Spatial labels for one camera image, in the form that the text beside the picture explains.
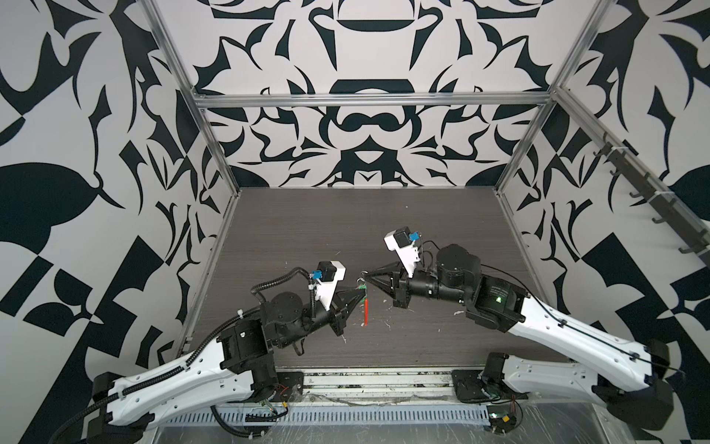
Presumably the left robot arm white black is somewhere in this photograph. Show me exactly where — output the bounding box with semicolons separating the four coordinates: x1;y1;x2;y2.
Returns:
49;261;367;443

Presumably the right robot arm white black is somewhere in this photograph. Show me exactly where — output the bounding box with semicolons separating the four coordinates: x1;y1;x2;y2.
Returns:
364;244;674;430

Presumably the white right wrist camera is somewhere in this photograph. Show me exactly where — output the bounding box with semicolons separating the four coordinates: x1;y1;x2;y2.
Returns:
384;227;421;278

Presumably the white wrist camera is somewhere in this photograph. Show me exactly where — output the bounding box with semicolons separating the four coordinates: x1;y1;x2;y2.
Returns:
310;261;346;311
384;227;421;278

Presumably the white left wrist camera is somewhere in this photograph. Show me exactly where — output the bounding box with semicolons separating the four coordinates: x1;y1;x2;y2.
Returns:
310;261;346;311

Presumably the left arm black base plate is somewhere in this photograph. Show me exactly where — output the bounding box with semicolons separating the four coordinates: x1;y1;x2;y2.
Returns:
272;371;305;403

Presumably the white slotted cable duct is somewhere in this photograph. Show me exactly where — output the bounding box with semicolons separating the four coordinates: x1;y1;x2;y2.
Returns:
163;404;490;427

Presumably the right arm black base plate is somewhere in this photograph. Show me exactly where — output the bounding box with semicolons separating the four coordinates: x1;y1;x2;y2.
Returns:
451;369;500;403

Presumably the aluminium frame crossbar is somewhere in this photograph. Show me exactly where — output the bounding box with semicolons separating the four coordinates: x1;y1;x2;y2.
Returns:
193;92;551;109

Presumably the black wall hook rail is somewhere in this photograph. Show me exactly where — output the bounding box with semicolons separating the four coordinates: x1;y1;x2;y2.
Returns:
595;131;709;268

